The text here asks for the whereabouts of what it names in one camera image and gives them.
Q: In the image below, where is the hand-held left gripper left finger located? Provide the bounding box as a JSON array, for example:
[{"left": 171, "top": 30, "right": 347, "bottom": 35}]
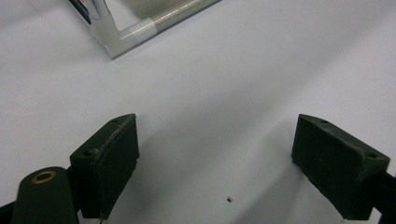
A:
[{"left": 69, "top": 113, "right": 140, "bottom": 220}]

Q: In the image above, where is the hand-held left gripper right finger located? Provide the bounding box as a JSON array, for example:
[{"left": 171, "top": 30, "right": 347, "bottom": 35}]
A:
[{"left": 291, "top": 113, "right": 391, "bottom": 221}]

